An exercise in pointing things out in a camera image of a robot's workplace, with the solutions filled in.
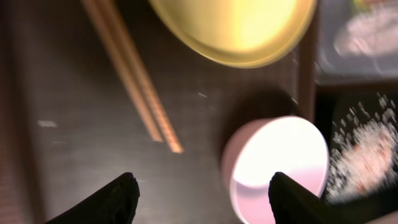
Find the crumpled white wrapper waste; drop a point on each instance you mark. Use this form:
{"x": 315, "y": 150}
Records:
{"x": 371, "y": 31}

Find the pile of rice waste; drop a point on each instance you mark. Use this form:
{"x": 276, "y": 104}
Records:
{"x": 363, "y": 147}

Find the dark brown serving tray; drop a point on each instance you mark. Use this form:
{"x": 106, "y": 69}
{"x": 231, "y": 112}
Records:
{"x": 71, "y": 127}

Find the yellow plate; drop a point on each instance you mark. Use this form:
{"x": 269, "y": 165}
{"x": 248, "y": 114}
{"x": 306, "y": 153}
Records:
{"x": 238, "y": 33}

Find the right wooden chopstick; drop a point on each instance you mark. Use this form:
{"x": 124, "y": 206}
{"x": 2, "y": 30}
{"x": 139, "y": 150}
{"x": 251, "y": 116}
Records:
{"x": 139, "y": 70}

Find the clear plastic waste bin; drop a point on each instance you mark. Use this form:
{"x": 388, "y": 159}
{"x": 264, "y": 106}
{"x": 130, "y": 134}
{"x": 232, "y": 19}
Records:
{"x": 333, "y": 15}

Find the black waste tray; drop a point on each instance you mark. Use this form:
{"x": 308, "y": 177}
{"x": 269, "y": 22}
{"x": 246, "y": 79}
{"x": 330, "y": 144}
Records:
{"x": 362, "y": 209}

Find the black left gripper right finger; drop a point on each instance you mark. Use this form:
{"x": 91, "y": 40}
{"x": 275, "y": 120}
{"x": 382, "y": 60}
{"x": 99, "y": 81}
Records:
{"x": 291, "y": 203}

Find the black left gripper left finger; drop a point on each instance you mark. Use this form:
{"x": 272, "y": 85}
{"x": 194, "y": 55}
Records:
{"x": 115, "y": 203}

